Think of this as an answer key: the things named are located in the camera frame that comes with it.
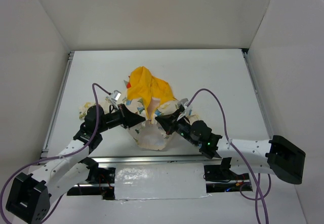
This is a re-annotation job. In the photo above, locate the cream dinosaur print hooded jacket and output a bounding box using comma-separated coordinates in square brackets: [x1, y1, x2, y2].
[77, 66, 200, 152]

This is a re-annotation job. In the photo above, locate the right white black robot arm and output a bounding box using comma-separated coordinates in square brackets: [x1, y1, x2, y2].
[155, 113, 306, 185]

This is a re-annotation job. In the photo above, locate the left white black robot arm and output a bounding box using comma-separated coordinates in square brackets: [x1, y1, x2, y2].
[6, 104, 145, 223]

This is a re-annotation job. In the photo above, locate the white foil covered panel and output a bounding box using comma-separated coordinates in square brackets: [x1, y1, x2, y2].
[114, 163, 207, 200]

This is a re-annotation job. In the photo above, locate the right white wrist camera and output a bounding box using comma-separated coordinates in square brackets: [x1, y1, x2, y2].
[177, 98, 192, 121]

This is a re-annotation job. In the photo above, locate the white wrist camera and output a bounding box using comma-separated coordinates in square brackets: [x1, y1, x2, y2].
[106, 90, 121, 108]
[177, 98, 192, 121]

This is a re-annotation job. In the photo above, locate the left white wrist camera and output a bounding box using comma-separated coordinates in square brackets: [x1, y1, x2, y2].
[106, 90, 121, 108]

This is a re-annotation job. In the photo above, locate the aluminium frame rail front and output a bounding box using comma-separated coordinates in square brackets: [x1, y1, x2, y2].
[92, 155, 222, 165]

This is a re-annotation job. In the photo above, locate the aluminium frame rail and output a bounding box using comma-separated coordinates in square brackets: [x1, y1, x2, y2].
[92, 155, 222, 165]
[241, 48, 273, 137]
[40, 51, 75, 159]

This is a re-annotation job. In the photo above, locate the aluminium frame rail left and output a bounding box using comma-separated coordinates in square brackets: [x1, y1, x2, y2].
[40, 51, 75, 159]

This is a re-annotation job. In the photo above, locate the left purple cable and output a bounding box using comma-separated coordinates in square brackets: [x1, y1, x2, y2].
[0, 82, 112, 223]

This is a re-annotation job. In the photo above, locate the purple cable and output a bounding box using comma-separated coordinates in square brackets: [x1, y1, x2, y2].
[187, 88, 272, 224]
[0, 82, 112, 223]

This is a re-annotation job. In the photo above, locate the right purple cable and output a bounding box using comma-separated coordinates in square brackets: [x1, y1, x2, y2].
[187, 88, 272, 224]

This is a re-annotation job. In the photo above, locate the aluminium frame rail right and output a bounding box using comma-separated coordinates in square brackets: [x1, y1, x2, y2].
[241, 48, 273, 137]

